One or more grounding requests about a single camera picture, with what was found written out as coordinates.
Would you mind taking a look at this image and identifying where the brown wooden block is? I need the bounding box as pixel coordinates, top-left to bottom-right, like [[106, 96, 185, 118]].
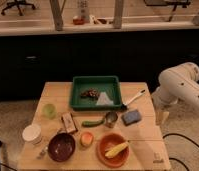
[[62, 113, 77, 133]]

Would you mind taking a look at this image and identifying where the white round container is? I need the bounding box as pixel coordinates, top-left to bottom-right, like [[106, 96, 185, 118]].
[[22, 124, 42, 145]]

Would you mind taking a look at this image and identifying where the small metal utensil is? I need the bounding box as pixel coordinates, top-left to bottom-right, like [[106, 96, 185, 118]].
[[36, 144, 48, 159]]

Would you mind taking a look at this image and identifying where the purple bowl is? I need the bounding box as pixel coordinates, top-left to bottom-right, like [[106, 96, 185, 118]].
[[48, 133, 76, 162]]

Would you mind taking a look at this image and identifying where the brown clump in tray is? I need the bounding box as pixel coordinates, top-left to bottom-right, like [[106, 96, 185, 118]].
[[80, 89, 99, 99]]

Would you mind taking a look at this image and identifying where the clear plastic piece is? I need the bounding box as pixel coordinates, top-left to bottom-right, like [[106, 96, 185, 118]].
[[97, 92, 114, 106]]

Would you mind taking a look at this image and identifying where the small metal cup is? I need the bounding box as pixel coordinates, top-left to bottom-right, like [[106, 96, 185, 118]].
[[105, 111, 118, 128]]

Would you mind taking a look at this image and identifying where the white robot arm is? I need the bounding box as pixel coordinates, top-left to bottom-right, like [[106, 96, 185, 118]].
[[151, 62, 199, 125]]

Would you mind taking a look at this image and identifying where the green plastic tray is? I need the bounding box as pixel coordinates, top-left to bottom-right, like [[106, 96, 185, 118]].
[[70, 76, 122, 111]]

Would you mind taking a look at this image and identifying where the black office chair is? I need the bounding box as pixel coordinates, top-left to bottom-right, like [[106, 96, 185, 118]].
[[1, 0, 36, 16]]

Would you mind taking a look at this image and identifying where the red white object on shelf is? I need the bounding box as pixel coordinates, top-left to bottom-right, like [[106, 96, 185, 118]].
[[73, 0, 90, 25]]

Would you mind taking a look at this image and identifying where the blue sponge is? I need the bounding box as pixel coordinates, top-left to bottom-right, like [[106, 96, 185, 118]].
[[121, 110, 142, 126]]

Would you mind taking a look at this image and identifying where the orange bowl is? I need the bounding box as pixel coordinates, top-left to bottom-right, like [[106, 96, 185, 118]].
[[96, 133, 129, 168]]

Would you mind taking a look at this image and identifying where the green pepper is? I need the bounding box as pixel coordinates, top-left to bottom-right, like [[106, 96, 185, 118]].
[[81, 119, 105, 127]]

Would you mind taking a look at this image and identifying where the yellow corn cob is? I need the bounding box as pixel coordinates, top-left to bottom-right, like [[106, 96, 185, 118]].
[[105, 142, 128, 158]]

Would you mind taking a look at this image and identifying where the orange peach toy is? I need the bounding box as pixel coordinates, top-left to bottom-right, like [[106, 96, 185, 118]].
[[80, 132, 94, 147]]

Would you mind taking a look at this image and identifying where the black cable on floor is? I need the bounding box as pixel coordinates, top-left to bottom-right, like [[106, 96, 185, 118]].
[[162, 132, 199, 171]]

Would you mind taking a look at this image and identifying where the light green cup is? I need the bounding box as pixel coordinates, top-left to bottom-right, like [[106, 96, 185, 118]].
[[42, 104, 56, 119]]

